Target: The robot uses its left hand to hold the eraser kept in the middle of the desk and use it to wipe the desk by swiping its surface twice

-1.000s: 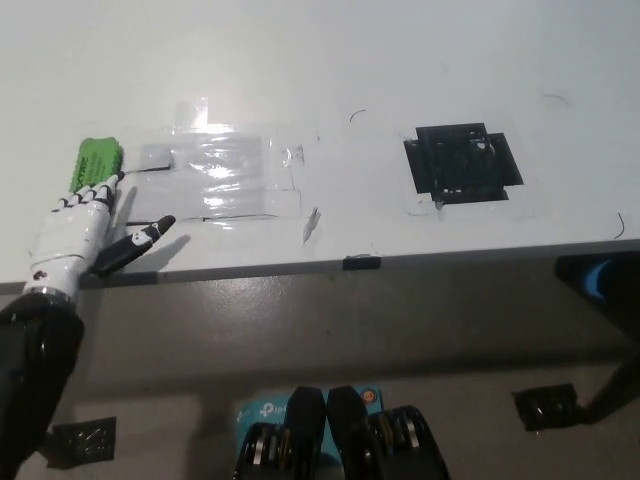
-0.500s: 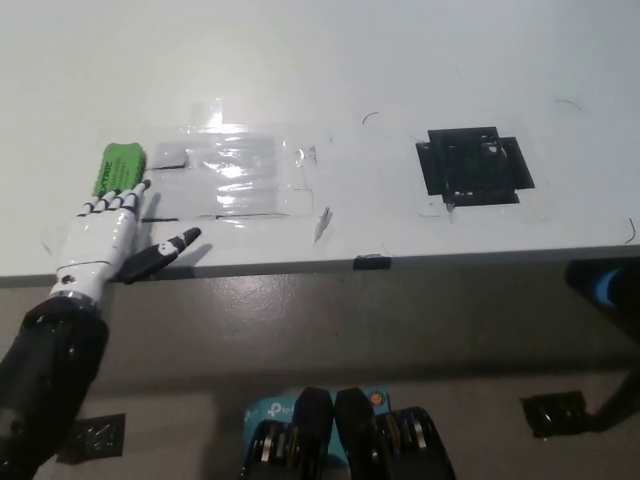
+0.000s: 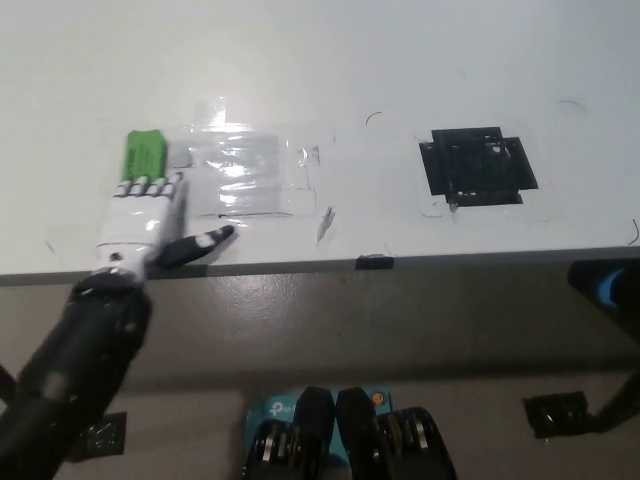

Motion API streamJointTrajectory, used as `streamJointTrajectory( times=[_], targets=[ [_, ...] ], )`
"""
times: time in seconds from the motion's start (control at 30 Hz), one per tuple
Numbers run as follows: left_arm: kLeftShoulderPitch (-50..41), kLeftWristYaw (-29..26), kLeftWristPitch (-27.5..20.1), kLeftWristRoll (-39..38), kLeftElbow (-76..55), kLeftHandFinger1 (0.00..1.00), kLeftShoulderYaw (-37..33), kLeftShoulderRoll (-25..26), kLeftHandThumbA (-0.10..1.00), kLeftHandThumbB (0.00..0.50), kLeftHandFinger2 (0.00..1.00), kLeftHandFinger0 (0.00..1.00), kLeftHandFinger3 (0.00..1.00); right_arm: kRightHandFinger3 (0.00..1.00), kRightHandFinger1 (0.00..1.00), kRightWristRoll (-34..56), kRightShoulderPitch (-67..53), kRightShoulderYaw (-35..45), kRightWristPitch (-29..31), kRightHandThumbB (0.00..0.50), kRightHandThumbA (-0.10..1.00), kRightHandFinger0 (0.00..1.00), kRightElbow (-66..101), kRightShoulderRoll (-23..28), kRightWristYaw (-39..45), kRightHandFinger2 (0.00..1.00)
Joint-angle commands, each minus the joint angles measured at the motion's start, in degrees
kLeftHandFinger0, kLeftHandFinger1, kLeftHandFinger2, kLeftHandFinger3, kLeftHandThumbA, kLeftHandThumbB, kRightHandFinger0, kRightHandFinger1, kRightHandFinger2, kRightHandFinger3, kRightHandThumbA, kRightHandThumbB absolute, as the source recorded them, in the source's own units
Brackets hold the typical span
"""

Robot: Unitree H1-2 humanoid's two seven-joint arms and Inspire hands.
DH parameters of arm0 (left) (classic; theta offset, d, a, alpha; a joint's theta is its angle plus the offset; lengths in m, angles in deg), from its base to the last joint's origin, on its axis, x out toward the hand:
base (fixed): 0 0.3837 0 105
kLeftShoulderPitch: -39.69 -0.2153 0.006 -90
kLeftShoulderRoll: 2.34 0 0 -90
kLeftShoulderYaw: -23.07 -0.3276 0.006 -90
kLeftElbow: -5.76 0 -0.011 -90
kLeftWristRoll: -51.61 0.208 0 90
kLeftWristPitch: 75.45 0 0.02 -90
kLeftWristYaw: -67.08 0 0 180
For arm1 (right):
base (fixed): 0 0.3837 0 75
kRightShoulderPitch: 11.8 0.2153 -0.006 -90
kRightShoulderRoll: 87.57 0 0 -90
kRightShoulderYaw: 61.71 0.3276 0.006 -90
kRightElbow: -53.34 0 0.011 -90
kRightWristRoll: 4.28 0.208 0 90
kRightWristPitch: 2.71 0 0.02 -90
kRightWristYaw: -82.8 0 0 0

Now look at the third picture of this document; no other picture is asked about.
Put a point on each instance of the black tape square patch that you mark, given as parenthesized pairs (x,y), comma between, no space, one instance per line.
(445,175)

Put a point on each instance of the small black tape piece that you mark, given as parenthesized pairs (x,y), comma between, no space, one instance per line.
(375,262)

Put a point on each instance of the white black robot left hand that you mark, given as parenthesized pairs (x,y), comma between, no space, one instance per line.
(135,225)

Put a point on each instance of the black object with blue part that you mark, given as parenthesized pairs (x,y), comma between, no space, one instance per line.
(587,282)

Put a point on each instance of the teal tp-link box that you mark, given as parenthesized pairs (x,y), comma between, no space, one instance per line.
(272,410)

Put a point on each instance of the black floor tape patch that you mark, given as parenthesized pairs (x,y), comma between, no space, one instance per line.
(555,415)
(107,435)

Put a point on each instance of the clear plastic sheet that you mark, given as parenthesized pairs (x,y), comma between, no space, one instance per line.
(250,170)

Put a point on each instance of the green whiteboard eraser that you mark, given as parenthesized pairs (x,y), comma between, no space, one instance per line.
(145,155)

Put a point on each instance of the black table leg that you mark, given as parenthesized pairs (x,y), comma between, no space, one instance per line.
(4,380)
(620,400)

